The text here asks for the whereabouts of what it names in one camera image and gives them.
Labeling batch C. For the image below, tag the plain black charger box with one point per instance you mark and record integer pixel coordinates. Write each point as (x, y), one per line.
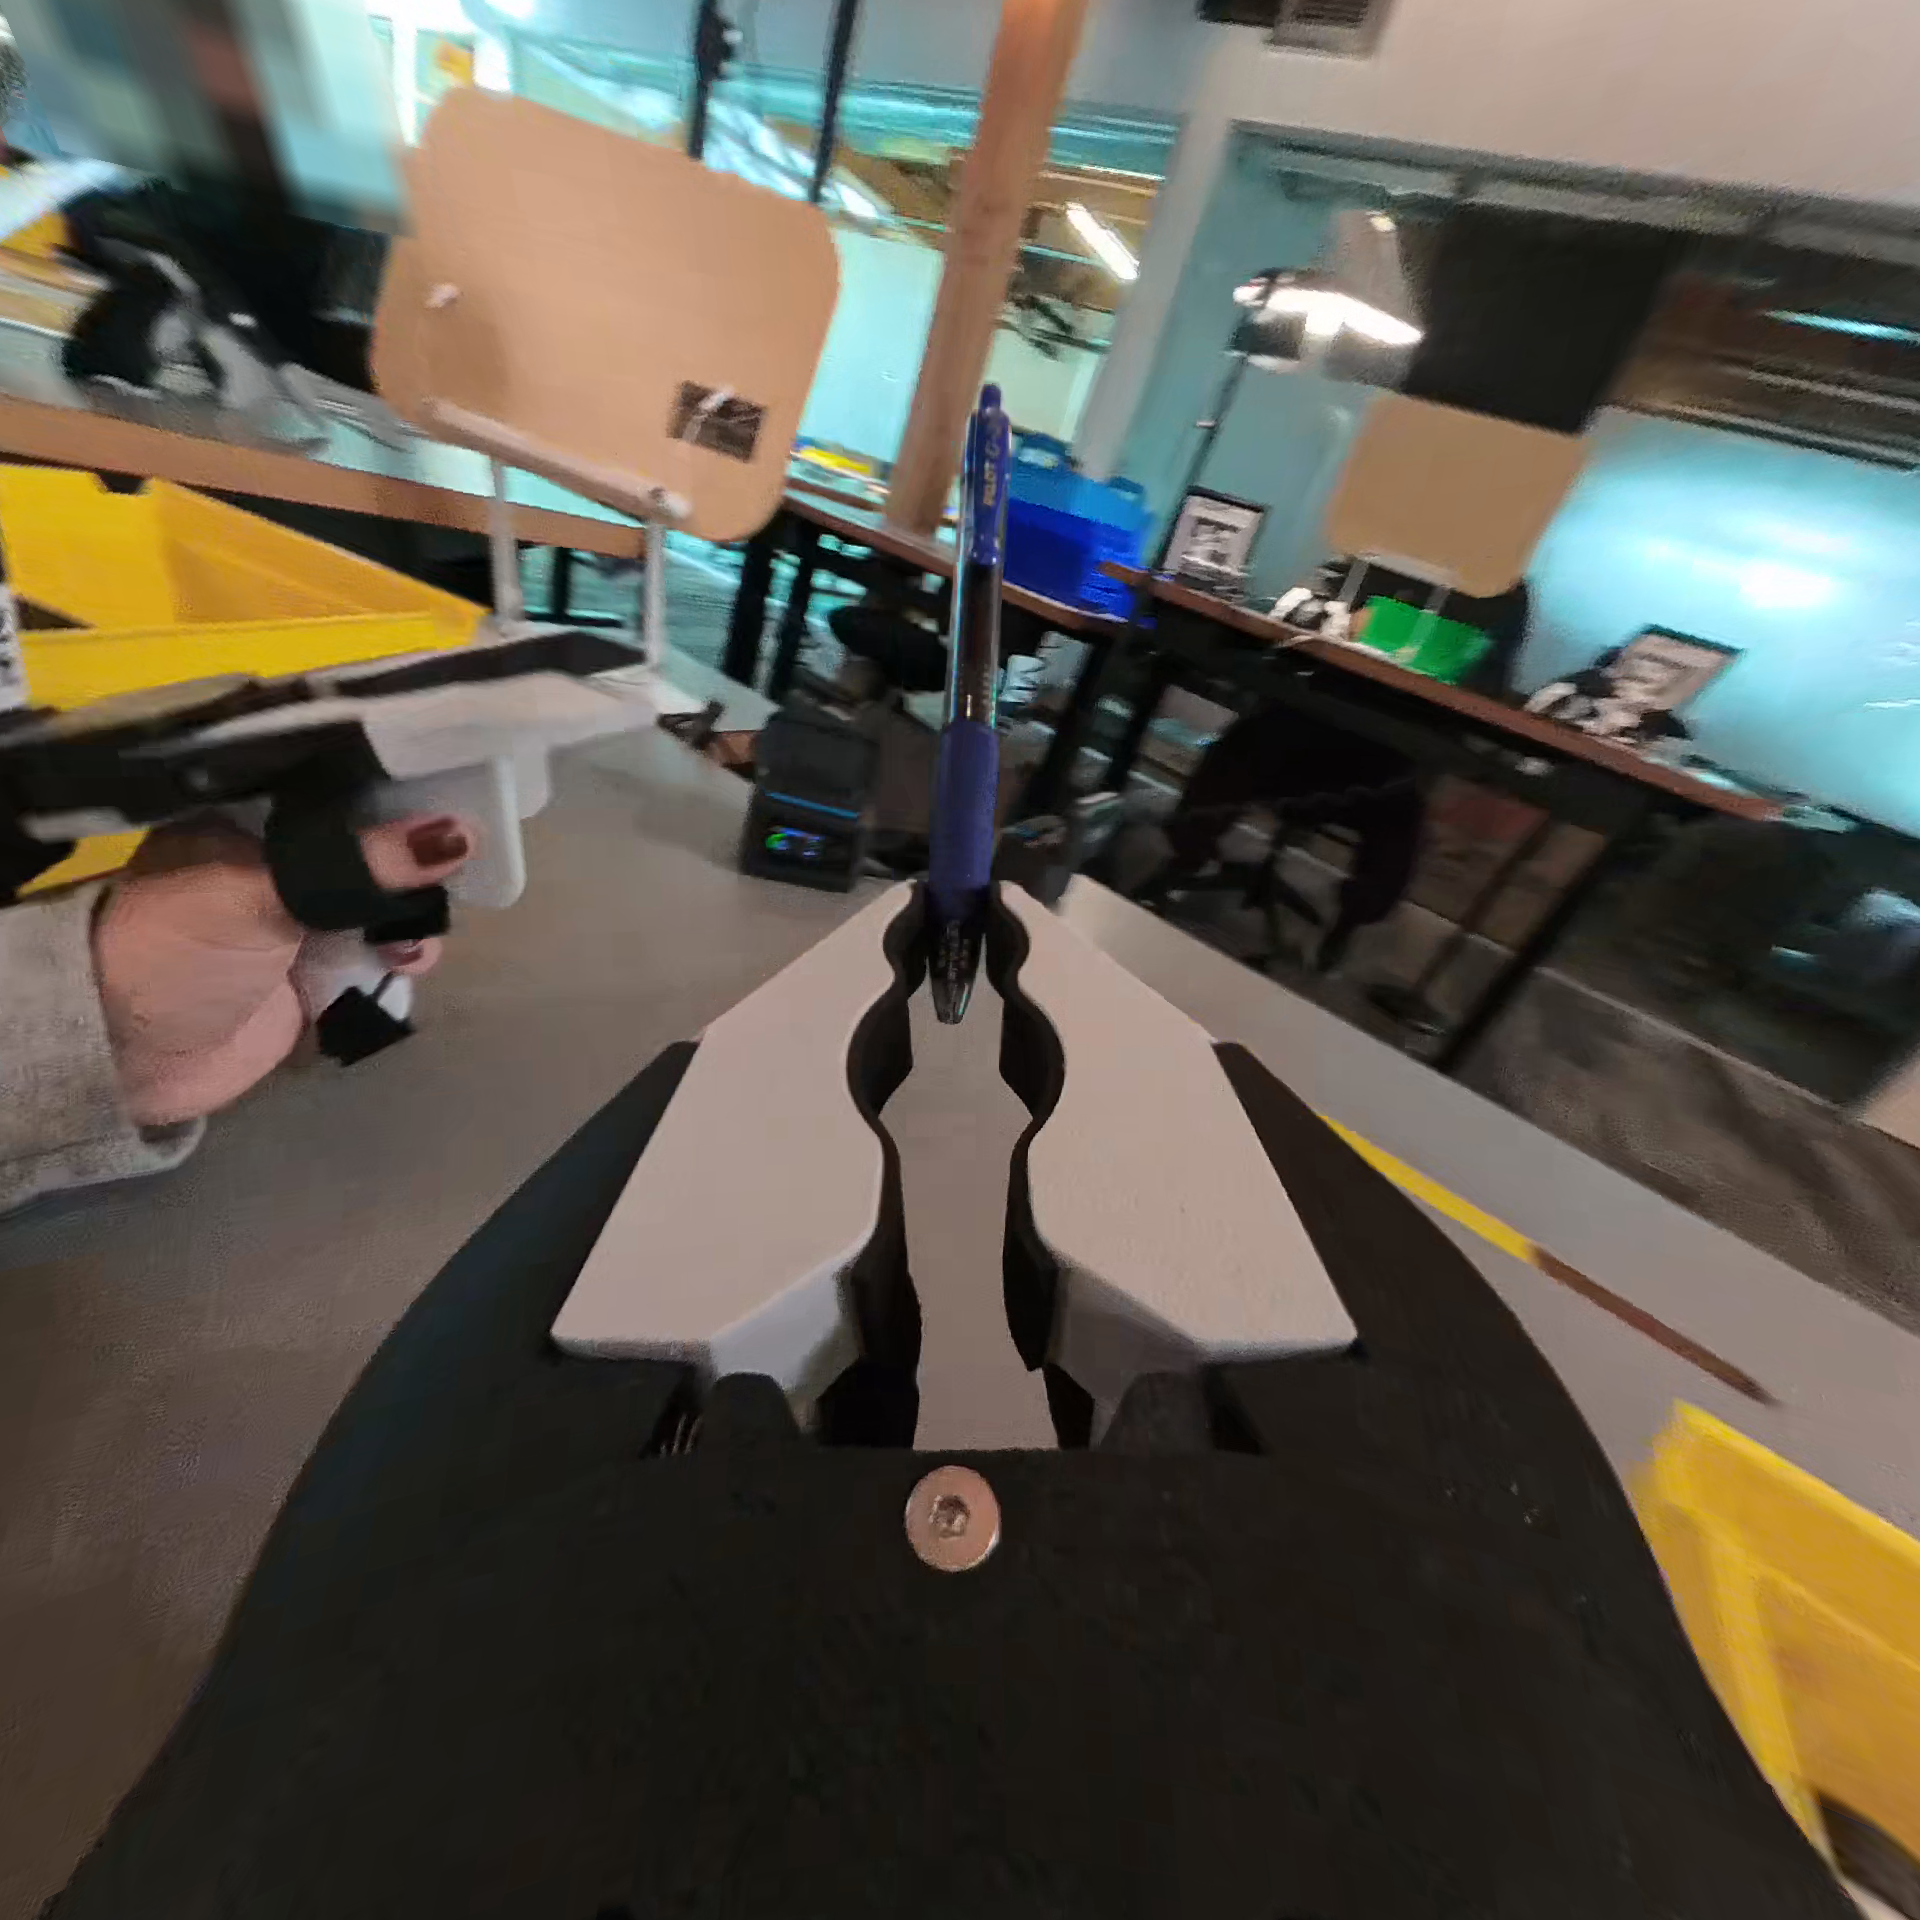
(1066, 849)

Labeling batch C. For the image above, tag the wall vent grille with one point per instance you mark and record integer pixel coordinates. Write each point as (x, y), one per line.
(1306, 22)

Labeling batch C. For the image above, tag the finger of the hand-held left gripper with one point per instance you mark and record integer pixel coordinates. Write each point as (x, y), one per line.
(495, 728)
(451, 667)

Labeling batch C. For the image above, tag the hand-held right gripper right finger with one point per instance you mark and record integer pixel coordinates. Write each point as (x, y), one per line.
(1186, 1184)

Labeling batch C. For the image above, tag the black and white marker sign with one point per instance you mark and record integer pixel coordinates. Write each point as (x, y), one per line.
(1215, 537)
(1666, 675)

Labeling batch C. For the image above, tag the wooden desk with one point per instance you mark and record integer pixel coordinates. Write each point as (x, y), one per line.
(839, 522)
(1500, 715)
(301, 480)

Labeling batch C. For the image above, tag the black square panel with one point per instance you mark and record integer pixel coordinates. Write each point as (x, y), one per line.
(1530, 315)

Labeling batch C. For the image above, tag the plain wooden post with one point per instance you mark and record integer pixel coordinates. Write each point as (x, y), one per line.
(974, 224)

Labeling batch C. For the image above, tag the black stand pole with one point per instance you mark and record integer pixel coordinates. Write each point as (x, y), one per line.
(716, 75)
(838, 90)

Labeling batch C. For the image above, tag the small black label printer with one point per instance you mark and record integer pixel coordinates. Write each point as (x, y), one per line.
(803, 780)

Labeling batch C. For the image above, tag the blue pen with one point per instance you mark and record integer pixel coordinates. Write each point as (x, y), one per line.
(973, 780)

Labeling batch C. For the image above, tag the large wooden board stand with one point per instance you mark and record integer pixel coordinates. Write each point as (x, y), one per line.
(599, 299)

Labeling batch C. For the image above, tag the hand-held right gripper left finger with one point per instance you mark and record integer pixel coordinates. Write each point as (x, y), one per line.
(720, 1184)

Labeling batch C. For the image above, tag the person's left hand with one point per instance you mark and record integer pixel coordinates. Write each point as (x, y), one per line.
(181, 973)

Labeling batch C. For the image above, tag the black office chair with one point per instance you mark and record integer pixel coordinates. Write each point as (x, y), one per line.
(1290, 809)

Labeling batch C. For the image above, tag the yellow tape strip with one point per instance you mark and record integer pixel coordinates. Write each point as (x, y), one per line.
(1424, 1184)

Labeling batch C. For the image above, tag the blue storage case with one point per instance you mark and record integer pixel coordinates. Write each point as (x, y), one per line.
(1079, 539)

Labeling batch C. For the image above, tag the green bin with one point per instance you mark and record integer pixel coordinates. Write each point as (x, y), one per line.
(1424, 642)

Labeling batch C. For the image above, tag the yellow plastic bin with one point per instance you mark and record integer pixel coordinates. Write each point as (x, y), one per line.
(1770, 1620)
(226, 600)

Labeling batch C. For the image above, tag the studio light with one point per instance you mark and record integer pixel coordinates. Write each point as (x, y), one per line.
(1320, 315)

